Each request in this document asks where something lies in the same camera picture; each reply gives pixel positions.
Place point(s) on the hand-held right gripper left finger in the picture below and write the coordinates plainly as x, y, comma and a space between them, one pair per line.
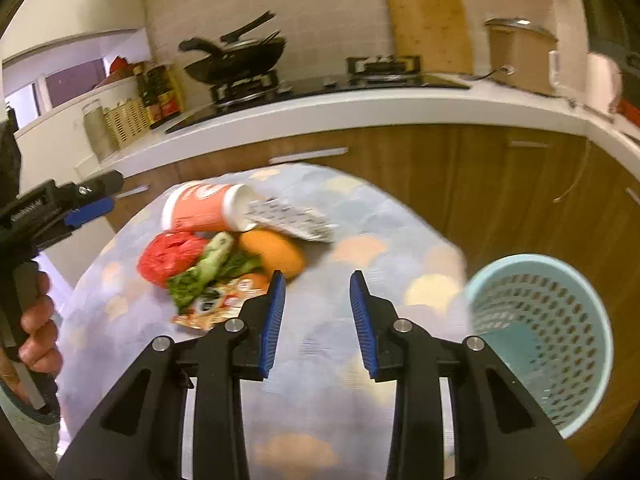
274, 325

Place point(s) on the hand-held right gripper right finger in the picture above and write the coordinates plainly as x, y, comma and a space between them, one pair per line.
361, 325

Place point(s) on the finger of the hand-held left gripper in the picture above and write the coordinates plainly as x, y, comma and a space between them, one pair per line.
100, 182
87, 214

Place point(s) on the printed snack wrapper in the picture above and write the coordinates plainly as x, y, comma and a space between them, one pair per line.
220, 305

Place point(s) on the orange peel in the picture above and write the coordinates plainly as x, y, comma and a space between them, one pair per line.
272, 252

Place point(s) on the red plastic bag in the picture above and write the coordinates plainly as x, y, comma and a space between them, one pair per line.
167, 257

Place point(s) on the green bok choy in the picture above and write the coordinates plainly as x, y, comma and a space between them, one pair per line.
210, 260

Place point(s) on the silver blister pack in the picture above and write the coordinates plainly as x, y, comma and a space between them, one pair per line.
295, 220

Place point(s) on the light blue perforated basket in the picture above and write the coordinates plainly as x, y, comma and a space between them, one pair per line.
590, 320

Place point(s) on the person's left forearm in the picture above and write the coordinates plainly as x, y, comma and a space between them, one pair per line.
30, 435

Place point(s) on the person's left hand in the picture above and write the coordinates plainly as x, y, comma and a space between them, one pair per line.
42, 325

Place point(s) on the steel canister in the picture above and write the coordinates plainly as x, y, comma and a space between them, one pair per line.
97, 130

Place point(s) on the woven yellow basket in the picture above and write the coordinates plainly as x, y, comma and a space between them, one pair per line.
127, 122

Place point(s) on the pastel printed cloth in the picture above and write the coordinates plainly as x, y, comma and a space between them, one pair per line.
320, 400

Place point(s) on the cluster of seasoning bottles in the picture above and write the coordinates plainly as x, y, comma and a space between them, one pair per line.
160, 92

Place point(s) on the wooden kitchen cabinet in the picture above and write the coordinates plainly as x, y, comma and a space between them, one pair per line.
425, 185

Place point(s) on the black wok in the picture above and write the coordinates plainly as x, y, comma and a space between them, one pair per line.
235, 60

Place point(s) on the black glass gas stove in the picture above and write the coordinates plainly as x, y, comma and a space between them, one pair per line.
310, 92

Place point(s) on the wooden cutting board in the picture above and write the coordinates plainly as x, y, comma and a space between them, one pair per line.
430, 25

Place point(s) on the beige pot with steel lid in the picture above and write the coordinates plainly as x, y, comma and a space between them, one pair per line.
520, 60

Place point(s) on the white jug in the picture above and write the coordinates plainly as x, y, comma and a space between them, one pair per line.
602, 85

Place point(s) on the red container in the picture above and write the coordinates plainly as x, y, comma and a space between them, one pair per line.
630, 112

